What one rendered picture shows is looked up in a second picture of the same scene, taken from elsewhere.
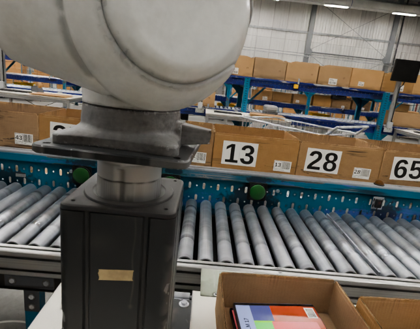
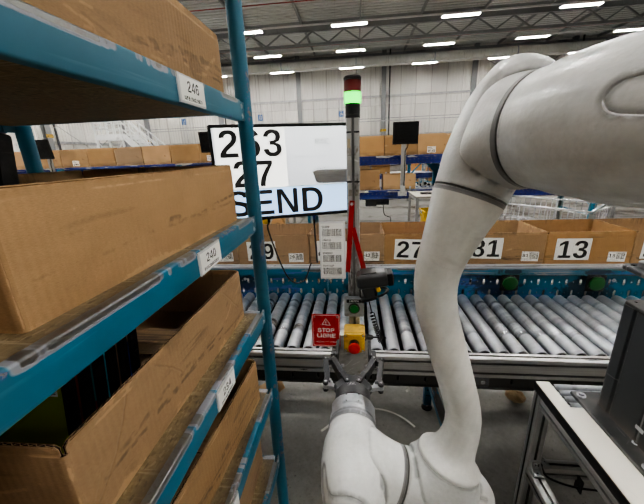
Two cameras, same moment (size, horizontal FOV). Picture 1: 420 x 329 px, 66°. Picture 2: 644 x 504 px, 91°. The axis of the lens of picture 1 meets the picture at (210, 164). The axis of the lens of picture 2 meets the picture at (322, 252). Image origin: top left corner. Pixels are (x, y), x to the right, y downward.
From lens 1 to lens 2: 0.90 m
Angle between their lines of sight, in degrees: 9
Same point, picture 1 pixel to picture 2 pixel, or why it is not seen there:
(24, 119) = (372, 239)
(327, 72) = not seen: hidden behind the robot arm
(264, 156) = (598, 249)
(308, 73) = not seen: hidden behind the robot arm
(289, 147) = (625, 238)
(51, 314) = (570, 411)
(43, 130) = (388, 247)
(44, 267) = (485, 370)
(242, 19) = not seen: outside the picture
